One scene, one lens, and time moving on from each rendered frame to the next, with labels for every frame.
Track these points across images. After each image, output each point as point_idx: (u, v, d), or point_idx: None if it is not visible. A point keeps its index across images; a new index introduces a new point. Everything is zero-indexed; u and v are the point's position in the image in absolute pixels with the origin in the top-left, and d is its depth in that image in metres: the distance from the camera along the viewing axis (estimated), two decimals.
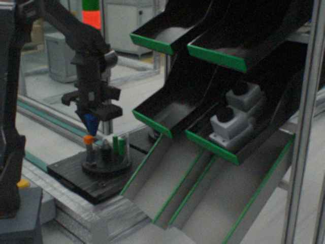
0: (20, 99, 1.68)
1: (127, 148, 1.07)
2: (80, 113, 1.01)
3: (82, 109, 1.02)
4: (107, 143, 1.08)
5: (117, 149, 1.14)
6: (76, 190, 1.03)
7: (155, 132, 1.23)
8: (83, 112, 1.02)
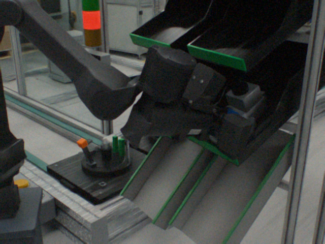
0: (20, 99, 1.68)
1: (127, 148, 1.07)
2: None
3: None
4: (107, 143, 1.08)
5: (117, 149, 1.14)
6: (76, 190, 1.03)
7: None
8: None
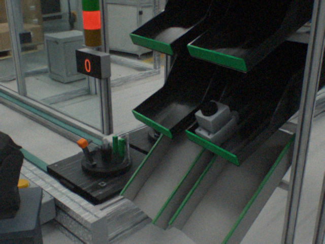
0: (20, 99, 1.68)
1: (127, 148, 1.07)
2: None
3: None
4: (107, 143, 1.08)
5: (117, 149, 1.14)
6: (76, 190, 1.03)
7: (155, 132, 1.23)
8: None
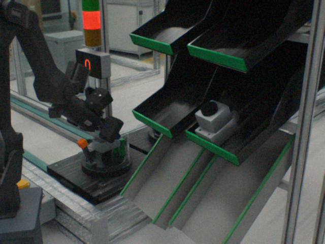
0: (20, 99, 1.68)
1: (127, 148, 1.07)
2: (85, 128, 1.07)
3: None
4: None
5: (117, 149, 1.14)
6: (76, 190, 1.03)
7: (155, 132, 1.23)
8: None
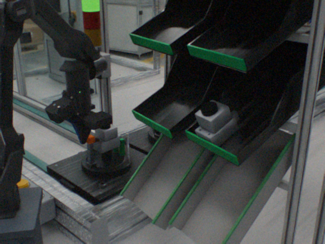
0: (20, 99, 1.68)
1: (127, 148, 1.07)
2: None
3: None
4: None
5: (117, 149, 1.14)
6: (76, 190, 1.03)
7: (155, 132, 1.23)
8: None
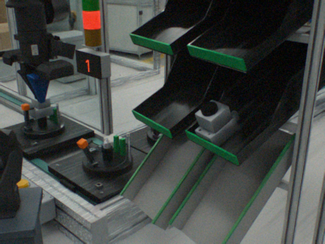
0: (20, 99, 1.68)
1: (57, 115, 1.29)
2: (24, 72, 0.82)
3: (26, 68, 0.82)
4: None
5: (52, 117, 1.35)
6: None
7: (88, 160, 1.07)
8: (27, 72, 0.82)
